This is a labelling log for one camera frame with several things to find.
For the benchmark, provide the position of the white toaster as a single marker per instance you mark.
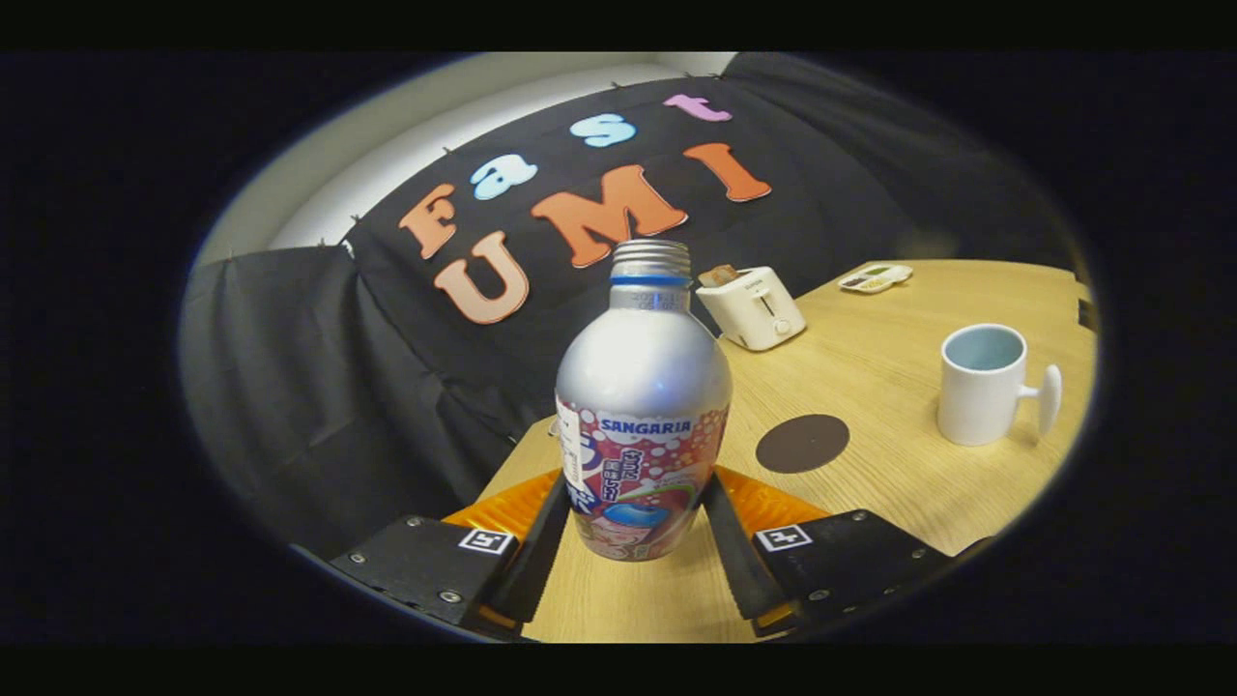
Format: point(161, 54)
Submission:
point(759, 314)

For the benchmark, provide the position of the brown toast slice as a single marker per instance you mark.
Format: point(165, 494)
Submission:
point(718, 275)

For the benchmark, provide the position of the black table clamp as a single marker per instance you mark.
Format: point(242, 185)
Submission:
point(1089, 316)

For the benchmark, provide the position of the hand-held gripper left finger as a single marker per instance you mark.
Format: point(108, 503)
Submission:
point(541, 570)

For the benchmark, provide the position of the silver juice bottle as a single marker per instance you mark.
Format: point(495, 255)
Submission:
point(643, 367)

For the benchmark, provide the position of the dark brown round coaster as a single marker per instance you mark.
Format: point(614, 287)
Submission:
point(802, 445)

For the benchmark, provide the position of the white divided tray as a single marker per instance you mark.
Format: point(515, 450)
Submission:
point(875, 278)

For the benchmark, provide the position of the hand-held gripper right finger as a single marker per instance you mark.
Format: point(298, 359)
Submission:
point(739, 570)

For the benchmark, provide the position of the white cup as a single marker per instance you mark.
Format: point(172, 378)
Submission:
point(976, 406)

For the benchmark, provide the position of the black backdrop cloth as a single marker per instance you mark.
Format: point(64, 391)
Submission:
point(338, 387)

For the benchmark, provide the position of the wooden table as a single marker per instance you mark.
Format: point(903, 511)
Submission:
point(870, 358)

